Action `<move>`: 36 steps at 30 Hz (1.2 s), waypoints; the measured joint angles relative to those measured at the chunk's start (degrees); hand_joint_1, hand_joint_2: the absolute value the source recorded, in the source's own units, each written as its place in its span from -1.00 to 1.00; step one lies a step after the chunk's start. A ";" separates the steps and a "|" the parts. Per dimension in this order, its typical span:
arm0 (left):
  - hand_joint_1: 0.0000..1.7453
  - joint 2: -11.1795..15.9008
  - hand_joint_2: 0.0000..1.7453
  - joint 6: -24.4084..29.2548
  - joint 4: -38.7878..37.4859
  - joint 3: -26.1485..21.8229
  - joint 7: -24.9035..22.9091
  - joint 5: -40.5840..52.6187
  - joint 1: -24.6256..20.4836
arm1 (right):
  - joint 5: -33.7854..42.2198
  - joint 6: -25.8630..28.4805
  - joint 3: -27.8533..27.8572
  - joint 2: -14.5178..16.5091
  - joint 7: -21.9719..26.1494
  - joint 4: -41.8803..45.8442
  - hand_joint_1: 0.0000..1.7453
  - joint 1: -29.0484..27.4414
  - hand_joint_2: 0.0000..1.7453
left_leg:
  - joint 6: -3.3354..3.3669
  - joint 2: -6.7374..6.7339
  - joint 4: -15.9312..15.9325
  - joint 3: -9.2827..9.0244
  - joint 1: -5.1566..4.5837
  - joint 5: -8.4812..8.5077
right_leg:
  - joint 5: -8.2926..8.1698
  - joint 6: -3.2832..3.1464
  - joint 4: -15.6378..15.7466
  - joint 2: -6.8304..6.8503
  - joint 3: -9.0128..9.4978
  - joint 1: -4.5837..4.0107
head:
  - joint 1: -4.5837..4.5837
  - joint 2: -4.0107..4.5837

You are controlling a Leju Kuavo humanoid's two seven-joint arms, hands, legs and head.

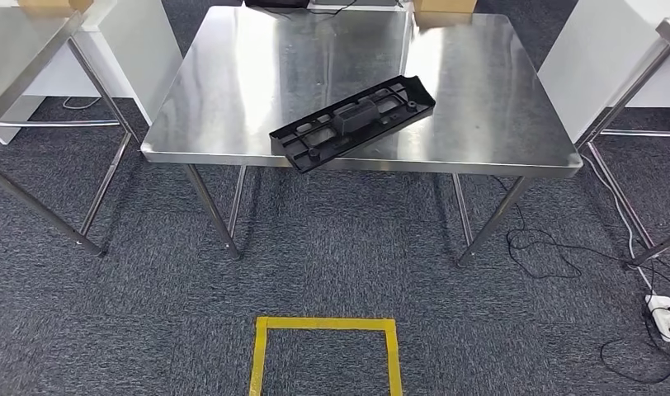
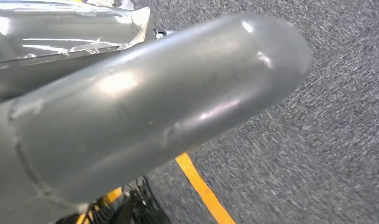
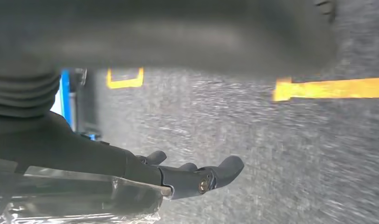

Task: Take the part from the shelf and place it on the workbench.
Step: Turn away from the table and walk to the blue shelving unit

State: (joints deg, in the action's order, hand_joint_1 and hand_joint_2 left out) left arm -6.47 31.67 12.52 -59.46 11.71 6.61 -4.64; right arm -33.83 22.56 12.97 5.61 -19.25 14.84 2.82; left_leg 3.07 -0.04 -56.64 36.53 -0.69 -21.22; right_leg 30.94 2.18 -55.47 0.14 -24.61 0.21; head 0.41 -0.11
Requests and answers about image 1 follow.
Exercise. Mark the black plastic bracket panel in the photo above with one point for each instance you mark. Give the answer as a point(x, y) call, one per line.
point(357, 117)

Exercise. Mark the stainless steel workbench table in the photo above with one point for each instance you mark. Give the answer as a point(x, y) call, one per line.
point(477, 98)

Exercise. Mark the yellow floor tape square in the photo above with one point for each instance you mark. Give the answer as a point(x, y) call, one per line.
point(324, 323)

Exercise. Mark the black box device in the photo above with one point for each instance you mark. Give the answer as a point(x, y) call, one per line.
point(277, 2)

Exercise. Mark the cardboard box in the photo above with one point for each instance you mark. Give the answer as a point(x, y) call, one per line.
point(50, 4)
point(444, 5)

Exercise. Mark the white partition panel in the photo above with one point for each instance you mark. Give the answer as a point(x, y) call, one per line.
point(586, 54)
point(138, 49)

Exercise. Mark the white power strip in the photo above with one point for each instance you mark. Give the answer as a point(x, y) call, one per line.
point(663, 317)

